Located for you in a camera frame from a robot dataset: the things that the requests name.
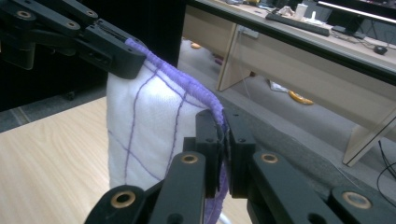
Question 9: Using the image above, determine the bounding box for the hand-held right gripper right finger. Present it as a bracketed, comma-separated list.
[223, 106, 257, 200]

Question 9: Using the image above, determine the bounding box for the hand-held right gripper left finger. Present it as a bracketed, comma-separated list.
[182, 109, 226, 199]

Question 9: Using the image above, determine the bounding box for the white cloth with purple trim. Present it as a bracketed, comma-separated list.
[106, 37, 231, 224]

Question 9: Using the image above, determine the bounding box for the white paper scrap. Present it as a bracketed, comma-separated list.
[268, 79, 290, 93]

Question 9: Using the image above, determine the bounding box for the yellow item on floor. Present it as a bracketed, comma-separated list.
[288, 90, 315, 106]

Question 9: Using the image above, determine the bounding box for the light wooden desk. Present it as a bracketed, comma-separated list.
[181, 0, 396, 168]

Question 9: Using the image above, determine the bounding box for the black keyboard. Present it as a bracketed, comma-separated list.
[264, 12, 332, 37]

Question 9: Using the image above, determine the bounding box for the white cup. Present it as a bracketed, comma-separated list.
[293, 3, 309, 21]

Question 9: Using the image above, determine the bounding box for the black monitor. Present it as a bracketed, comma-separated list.
[317, 0, 396, 40]

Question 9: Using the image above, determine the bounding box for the black cable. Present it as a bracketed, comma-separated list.
[375, 139, 396, 209]

